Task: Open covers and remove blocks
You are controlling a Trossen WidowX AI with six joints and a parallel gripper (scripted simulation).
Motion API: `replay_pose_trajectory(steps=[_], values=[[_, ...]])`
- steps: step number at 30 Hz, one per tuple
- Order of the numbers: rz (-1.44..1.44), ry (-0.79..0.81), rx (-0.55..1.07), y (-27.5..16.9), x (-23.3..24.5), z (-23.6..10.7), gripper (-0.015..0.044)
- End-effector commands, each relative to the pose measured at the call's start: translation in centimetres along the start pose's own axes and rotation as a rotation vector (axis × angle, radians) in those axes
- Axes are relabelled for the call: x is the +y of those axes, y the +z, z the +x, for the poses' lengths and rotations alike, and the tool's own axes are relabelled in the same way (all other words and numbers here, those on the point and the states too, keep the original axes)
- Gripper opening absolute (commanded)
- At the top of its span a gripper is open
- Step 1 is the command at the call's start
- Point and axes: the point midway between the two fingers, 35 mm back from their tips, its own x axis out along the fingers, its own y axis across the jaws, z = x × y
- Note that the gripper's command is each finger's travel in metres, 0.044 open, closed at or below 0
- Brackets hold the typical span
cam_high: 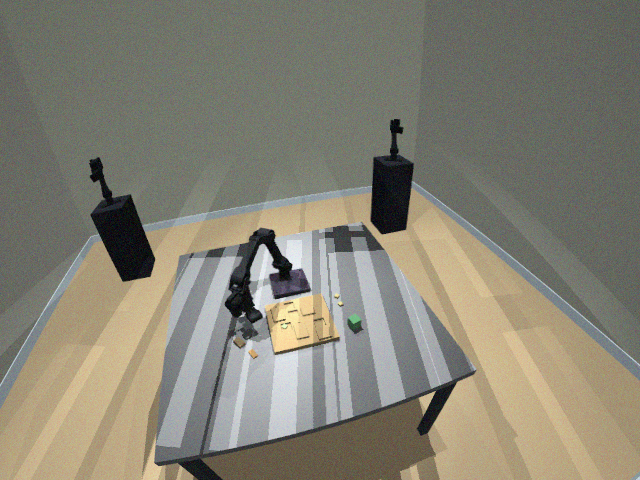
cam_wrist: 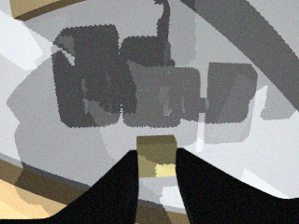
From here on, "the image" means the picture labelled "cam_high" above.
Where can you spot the tan puzzle board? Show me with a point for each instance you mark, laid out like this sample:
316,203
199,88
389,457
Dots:
309,323

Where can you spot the light green block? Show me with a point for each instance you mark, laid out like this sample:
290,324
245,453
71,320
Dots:
354,321

